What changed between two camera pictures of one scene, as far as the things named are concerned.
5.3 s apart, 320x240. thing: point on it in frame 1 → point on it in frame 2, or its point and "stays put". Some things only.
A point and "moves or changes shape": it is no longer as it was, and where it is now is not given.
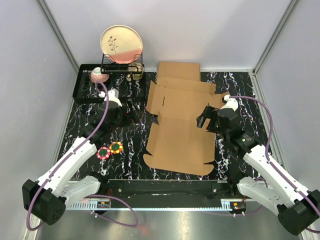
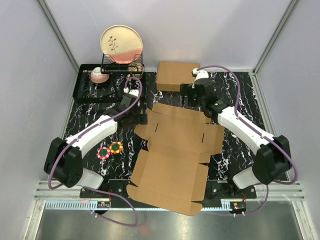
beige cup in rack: [135, 71] stays put
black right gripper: [209, 112] → [186, 90]
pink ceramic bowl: [96, 75] stays put
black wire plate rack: [135, 66] stays put
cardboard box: [176, 142] moves or changes shape
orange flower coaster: [116, 147] stays put
